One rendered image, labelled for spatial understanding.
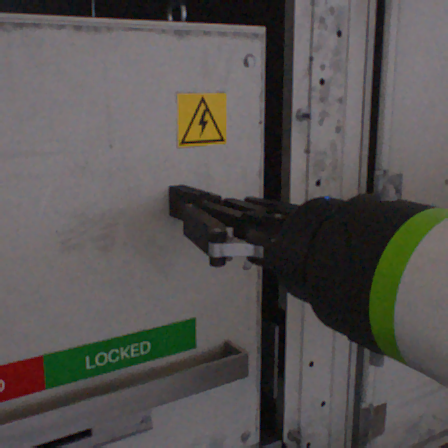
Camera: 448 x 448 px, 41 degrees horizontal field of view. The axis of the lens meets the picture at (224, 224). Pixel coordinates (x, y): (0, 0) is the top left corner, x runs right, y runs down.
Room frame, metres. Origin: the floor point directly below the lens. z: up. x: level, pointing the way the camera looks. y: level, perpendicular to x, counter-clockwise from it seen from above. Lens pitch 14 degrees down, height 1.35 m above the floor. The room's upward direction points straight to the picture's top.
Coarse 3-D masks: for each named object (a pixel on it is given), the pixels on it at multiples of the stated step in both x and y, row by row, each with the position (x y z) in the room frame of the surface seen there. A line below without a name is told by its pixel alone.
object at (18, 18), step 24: (72, 24) 0.53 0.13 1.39; (96, 24) 0.54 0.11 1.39; (120, 24) 0.55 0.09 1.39; (144, 24) 0.56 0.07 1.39; (168, 24) 0.58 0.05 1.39; (192, 24) 0.59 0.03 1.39; (216, 24) 0.60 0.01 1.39; (264, 48) 0.64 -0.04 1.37; (264, 72) 0.64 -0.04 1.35; (264, 96) 0.64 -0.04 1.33
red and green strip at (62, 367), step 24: (120, 336) 0.54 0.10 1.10; (144, 336) 0.56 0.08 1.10; (168, 336) 0.57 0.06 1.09; (192, 336) 0.59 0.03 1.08; (24, 360) 0.49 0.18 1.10; (48, 360) 0.50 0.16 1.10; (72, 360) 0.52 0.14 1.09; (96, 360) 0.53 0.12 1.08; (120, 360) 0.54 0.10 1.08; (144, 360) 0.56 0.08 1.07; (0, 384) 0.48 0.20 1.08; (24, 384) 0.49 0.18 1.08; (48, 384) 0.50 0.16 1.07
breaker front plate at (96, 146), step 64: (0, 64) 0.49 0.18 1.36; (64, 64) 0.52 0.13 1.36; (128, 64) 0.55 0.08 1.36; (192, 64) 0.59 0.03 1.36; (256, 64) 0.63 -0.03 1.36; (0, 128) 0.49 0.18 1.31; (64, 128) 0.52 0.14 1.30; (128, 128) 0.55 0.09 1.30; (256, 128) 0.63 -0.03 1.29; (0, 192) 0.49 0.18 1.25; (64, 192) 0.52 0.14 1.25; (128, 192) 0.55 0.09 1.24; (256, 192) 0.63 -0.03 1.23; (0, 256) 0.49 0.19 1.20; (64, 256) 0.52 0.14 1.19; (128, 256) 0.55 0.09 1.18; (192, 256) 0.59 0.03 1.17; (0, 320) 0.48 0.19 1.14; (64, 320) 0.51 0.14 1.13; (128, 320) 0.55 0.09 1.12; (256, 320) 0.63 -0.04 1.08; (128, 384) 0.55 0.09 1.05; (256, 384) 0.63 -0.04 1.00
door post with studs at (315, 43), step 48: (288, 0) 0.69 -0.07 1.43; (336, 0) 0.68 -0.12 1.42; (288, 48) 0.69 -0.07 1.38; (336, 48) 0.68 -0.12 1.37; (288, 96) 0.69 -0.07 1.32; (336, 96) 0.68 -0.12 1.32; (288, 144) 0.69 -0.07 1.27; (336, 144) 0.68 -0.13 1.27; (288, 192) 0.69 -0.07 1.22; (336, 192) 0.68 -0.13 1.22; (288, 336) 0.65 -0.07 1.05; (288, 384) 0.65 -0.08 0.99; (288, 432) 0.65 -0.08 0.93
